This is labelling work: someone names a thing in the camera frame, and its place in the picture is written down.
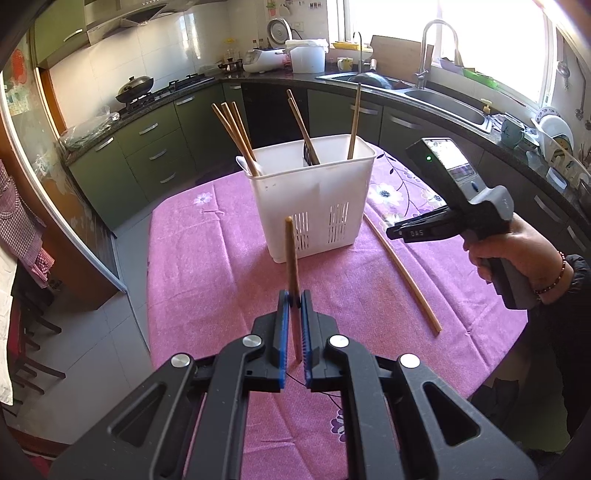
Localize pink floral tablecloth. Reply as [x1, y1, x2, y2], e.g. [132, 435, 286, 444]
[147, 147, 529, 480]

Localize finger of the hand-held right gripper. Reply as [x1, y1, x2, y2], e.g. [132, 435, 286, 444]
[386, 222, 445, 242]
[398, 206, 452, 228]

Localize bead bracelet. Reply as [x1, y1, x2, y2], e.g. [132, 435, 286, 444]
[534, 251, 568, 296]

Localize white plastic utensil holder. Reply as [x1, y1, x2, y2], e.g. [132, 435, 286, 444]
[243, 134, 376, 264]

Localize black wok with lid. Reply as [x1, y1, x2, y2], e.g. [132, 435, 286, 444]
[115, 75, 155, 103]

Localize round silver cooker lid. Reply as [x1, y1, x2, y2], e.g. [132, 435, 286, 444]
[267, 17, 294, 49]

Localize wooden cutting board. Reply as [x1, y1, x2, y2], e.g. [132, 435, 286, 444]
[369, 35, 435, 83]

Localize dark pan in sink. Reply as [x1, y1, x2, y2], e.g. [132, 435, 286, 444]
[344, 72, 394, 89]

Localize small black faucet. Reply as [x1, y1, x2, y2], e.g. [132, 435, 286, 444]
[353, 31, 366, 75]

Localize glass sliding door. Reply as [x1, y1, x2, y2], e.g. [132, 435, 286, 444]
[0, 41, 129, 295]

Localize ceramic cup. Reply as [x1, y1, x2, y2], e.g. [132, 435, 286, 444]
[500, 115, 526, 149]

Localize plastic bag with plates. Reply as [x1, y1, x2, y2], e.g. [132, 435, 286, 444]
[59, 112, 122, 149]

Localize hanging metal ladles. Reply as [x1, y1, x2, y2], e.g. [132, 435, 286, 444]
[555, 46, 588, 121]

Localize condiment bottles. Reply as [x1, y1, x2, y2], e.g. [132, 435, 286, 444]
[222, 37, 266, 63]

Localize person's right hand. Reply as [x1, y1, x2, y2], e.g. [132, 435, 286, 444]
[464, 215, 567, 305]

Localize white plastic spoon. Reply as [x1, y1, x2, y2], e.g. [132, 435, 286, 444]
[235, 156, 264, 177]

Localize stainless steel sink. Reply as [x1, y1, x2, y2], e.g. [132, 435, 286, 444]
[316, 71, 497, 136]

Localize dish rack with plates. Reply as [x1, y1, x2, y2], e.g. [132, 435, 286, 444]
[531, 106, 591, 185]

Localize dark wooden chair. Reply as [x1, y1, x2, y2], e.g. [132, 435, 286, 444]
[9, 263, 66, 394]

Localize green kitchen cabinets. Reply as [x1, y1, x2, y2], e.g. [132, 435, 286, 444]
[65, 76, 591, 259]

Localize green plastic tray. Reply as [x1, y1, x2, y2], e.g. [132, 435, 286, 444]
[462, 67, 502, 90]

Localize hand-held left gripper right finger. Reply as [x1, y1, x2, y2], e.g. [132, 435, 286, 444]
[301, 290, 539, 480]

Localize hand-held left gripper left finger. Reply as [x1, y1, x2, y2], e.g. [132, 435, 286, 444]
[48, 290, 291, 480]

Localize chrome kitchen faucet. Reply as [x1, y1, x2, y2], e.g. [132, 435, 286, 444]
[416, 19, 465, 89]

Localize black gas stove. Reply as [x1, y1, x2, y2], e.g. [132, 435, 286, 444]
[117, 74, 218, 114]

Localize black built-in appliance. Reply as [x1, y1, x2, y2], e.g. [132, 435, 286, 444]
[240, 82, 309, 149]

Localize white rice cooker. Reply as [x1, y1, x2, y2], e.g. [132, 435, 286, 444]
[242, 47, 290, 73]

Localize white lidded bucket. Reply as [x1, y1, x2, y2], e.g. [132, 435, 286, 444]
[285, 39, 328, 75]

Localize steel range hood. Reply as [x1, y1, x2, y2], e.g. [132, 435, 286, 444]
[84, 0, 172, 45]

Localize person's dark clothing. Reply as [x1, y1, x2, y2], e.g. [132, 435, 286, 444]
[468, 295, 591, 455]

